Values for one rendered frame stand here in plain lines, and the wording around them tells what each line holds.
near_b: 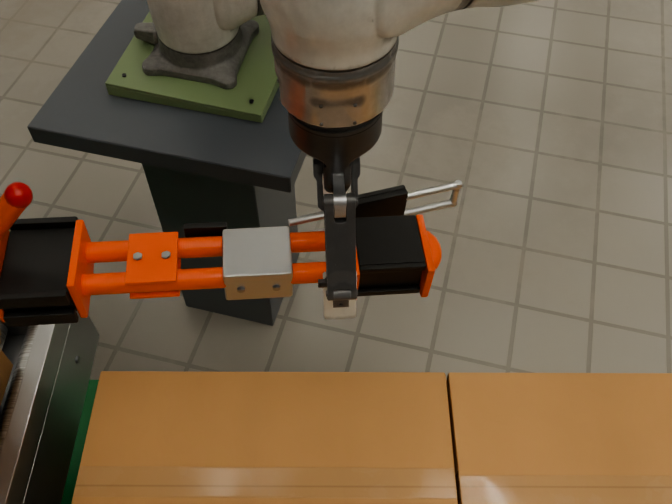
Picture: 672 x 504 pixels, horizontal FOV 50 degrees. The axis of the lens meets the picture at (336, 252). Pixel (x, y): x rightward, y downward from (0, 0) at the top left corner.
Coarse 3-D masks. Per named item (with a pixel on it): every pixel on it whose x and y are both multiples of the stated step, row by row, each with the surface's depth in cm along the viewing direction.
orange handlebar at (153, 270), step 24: (144, 240) 73; (168, 240) 73; (192, 240) 74; (216, 240) 74; (312, 240) 75; (432, 240) 76; (144, 264) 71; (168, 264) 71; (312, 264) 73; (96, 288) 70; (120, 288) 71; (144, 288) 71; (168, 288) 71; (192, 288) 72
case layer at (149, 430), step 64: (128, 384) 122; (192, 384) 122; (256, 384) 122; (320, 384) 122; (384, 384) 122; (448, 384) 123; (512, 384) 122; (576, 384) 122; (640, 384) 122; (128, 448) 115; (192, 448) 115; (256, 448) 115; (320, 448) 115; (384, 448) 115; (448, 448) 115; (512, 448) 115; (576, 448) 115; (640, 448) 115
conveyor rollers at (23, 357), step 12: (0, 324) 129; (0, 336) 128; (24, 348) 125; (24, 360) 124; (12, 384) 121; (12, 396) 120; (12, 408) 118; (0, 420) 118; (0, 432) 116; (0, 444) 115
